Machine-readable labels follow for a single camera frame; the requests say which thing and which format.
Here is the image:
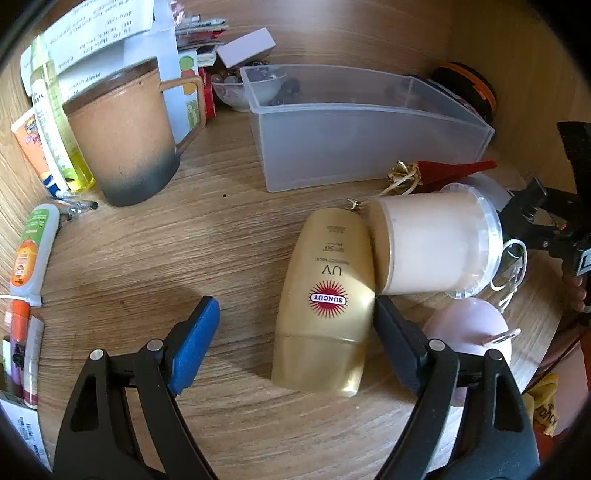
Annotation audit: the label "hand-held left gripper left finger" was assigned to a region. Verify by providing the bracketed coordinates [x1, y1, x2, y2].
[53, 295, 221, 480]

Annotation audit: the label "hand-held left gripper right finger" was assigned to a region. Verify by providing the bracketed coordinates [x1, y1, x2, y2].
[374, 294, 542, 480]

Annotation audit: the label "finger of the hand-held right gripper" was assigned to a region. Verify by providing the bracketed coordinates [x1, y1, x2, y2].
[522, 178, 578, 222]
[501, 196, 561, 252]

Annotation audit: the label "gold sunscreen bottle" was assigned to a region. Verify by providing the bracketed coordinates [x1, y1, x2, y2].
[271, 208, 376, 398]

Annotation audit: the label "red pouch with gold bow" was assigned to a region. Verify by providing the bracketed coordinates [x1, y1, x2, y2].
[387, 159, 498, 197]

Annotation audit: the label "cream jar with clear lid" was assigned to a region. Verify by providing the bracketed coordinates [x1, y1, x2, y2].
[367, 182, 503, 300]

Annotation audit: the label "clear plastic bin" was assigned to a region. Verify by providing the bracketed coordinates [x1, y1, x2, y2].
[239, 65, 496, 193]

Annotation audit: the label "wooden desktop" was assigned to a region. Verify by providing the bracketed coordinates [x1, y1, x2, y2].
[0, 55, 573, 480]

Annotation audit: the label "person's right hand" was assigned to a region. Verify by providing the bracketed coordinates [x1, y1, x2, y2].
[561, 272, 588, 315]

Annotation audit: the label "pink round case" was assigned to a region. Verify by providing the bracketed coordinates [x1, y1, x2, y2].
[422, 298, 522, 407]

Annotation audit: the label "black orange zip pouch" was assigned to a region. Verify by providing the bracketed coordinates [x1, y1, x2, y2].
[431, 61, 498, 125]

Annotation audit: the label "yellow packet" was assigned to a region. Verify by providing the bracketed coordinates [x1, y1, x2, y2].
[526, 374, 561, 437]

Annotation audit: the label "slim white tube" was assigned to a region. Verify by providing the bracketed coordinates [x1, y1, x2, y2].
[23, 316, 45, 409]

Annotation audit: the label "small clear vials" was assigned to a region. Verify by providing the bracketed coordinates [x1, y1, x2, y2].
[48, 191, 99, 220]

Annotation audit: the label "orange lip balm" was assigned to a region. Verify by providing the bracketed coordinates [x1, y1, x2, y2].
[9, 300, 31, 342]

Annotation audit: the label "white green tube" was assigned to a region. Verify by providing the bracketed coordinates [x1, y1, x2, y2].
[9, 204, 61, 305]

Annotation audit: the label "white receipt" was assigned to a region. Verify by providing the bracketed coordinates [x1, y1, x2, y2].
[0, 399, 51, 472]

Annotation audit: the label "brown ceramic mug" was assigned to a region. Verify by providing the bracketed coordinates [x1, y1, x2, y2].
[62, 58, 207, 208]

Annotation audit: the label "small glass bowl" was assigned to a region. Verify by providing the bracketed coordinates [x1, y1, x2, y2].
[211, 74, 259, 112]

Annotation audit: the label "red box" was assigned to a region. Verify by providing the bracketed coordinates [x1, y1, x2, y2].
[198, 67, 218, 118]

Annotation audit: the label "fruit sticker sheet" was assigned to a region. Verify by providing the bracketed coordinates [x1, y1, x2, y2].
[178, 53, 199, 130]

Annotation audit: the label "orange sunscreen tube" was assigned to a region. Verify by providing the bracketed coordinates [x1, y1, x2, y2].
[11, 111, 70, 197]

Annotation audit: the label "dark hair clip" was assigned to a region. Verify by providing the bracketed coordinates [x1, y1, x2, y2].
[272, 78, 301, 104]

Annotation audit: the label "yellow liquid bottle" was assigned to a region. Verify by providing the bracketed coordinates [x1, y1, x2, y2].
[28, 37, 96, 193]

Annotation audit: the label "small white box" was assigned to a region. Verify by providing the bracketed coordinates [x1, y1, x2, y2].
[216, 28, 277, 69]

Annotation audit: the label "stack of booklets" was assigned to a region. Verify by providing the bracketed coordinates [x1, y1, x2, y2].
[175, 16, 229, 51]

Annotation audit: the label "white cord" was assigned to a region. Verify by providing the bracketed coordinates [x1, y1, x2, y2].
[489, 240, 528, 315]

